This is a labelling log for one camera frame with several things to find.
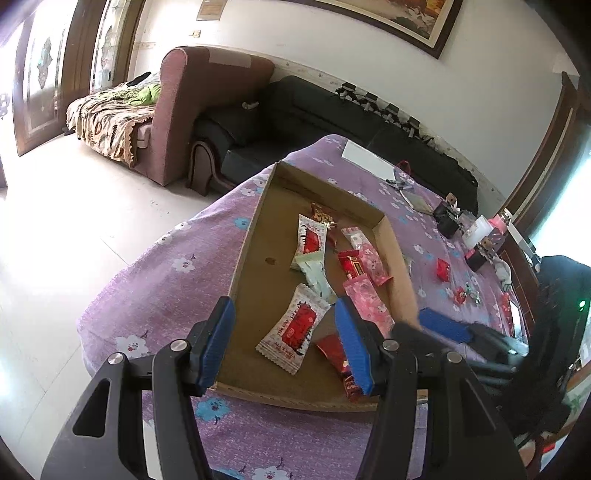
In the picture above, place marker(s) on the black sofa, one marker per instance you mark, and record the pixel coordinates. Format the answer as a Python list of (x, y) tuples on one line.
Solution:
[(295, 120)]

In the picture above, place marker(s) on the red packet with dark label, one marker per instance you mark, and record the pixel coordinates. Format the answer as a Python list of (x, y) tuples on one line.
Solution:
[(353, 265)]

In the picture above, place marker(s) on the wooden framed window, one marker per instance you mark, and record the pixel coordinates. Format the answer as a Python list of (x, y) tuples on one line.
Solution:
[(545, 152)]

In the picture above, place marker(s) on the large dark red gold packet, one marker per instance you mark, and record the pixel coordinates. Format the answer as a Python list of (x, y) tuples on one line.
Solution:
[(323, 215)]

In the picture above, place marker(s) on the green clear wrapped candy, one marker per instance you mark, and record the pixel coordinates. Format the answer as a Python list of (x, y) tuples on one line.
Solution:
[(477, 297), (469, 289)]

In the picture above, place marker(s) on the white paper pad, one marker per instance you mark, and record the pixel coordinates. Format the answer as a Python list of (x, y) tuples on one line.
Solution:
[(369, 159)]

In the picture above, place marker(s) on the pink cartoon snack packet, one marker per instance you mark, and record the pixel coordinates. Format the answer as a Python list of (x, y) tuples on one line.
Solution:
[(364, 295)]

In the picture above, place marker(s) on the red packet with figure print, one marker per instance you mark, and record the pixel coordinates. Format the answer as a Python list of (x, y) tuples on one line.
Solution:
[(443, 269)]

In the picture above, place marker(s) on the pink striped clear snack packet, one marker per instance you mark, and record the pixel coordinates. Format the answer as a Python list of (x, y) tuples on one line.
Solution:
[(369, 263)]

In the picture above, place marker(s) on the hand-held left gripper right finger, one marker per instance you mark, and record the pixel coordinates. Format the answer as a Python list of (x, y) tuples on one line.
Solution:
[(355, 346)]

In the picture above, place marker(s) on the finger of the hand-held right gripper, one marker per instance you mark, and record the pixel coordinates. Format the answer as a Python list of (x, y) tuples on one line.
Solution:
[(415, 333), (443, 325)]

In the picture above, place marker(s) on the small red snack packet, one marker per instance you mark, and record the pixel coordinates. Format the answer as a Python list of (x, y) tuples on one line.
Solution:
[(460, 294)]

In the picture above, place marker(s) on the framed wall painting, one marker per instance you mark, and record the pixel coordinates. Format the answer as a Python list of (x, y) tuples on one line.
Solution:
[(392, 14)]

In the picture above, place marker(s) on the maroon armchair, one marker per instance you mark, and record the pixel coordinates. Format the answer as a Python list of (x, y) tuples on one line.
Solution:
[(203, 87)]

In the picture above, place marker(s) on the brown wall plaque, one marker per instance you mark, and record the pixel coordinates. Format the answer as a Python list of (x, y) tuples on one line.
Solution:
[(210, 9)]

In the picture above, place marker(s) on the white packet with red label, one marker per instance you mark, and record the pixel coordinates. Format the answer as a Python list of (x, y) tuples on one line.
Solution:
[(295, 327), (310, 240)]

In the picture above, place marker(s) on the wooden glass door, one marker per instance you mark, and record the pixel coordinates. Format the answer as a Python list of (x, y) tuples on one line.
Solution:
[(46, 69)]

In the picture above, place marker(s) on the small dark red gold packet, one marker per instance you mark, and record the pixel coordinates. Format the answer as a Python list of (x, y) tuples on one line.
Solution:
[(334, 353)]

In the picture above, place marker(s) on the pale green snack packet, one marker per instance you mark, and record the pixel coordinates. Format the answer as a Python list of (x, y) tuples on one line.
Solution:
[(318, 277)]

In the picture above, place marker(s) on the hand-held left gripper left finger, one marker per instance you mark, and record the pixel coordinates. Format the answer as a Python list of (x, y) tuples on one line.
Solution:
[(214, 341)]

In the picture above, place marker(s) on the white cloth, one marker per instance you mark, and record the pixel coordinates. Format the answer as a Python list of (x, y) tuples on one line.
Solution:
[(504, 274)]

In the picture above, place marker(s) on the black cylinder with wooden top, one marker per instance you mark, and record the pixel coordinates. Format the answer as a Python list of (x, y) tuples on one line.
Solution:
[(478, 261), (445, 224)]

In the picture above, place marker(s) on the black pen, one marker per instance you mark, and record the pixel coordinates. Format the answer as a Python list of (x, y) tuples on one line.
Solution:
[(399, 183)]

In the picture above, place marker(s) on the white cup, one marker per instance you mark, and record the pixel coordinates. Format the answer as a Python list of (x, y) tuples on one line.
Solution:
[(478, 228)]

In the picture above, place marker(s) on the purple floral tablecloth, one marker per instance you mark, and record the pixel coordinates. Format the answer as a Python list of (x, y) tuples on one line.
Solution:
[(152, 295)]

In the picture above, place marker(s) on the green cloth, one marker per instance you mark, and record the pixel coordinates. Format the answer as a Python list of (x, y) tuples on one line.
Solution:
[(145, 94)]

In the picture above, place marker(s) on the red clear wrapper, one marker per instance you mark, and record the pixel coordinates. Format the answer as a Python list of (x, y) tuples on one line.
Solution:
[(507, 309)]

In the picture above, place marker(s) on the brown notebook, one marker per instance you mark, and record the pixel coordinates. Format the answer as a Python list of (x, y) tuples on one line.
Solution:
[(418, 201)]

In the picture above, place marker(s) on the patterned brown blanket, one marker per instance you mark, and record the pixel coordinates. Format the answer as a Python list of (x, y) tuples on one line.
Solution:
[(106, 120)]

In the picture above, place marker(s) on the black clamp device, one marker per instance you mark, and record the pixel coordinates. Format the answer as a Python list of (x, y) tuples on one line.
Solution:
[(370, 101), (345, 91), (413, 127), (393, 113)]

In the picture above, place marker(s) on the pink thermos bottle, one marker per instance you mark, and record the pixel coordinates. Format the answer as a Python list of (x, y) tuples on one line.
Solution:
[(501, 226)]

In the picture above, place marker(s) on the cardboard box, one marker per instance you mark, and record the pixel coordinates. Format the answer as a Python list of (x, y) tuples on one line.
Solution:
[(277, 240)]

